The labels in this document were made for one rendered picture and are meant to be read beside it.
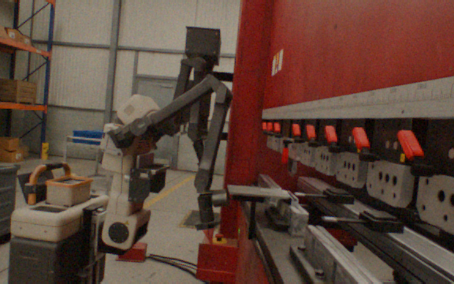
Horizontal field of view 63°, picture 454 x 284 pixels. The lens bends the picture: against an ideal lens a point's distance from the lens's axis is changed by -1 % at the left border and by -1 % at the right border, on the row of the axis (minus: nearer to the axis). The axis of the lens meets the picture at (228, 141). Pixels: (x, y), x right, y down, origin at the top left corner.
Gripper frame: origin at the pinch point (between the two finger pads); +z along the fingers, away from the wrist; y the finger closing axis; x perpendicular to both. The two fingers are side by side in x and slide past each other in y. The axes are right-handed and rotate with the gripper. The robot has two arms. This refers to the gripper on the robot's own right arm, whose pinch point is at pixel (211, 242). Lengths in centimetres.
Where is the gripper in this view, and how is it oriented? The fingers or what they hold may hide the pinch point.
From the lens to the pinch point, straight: 159.8
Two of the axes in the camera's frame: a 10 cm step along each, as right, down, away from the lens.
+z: 1.6, 9.9, 0.4
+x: 0.6, -0.4, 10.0
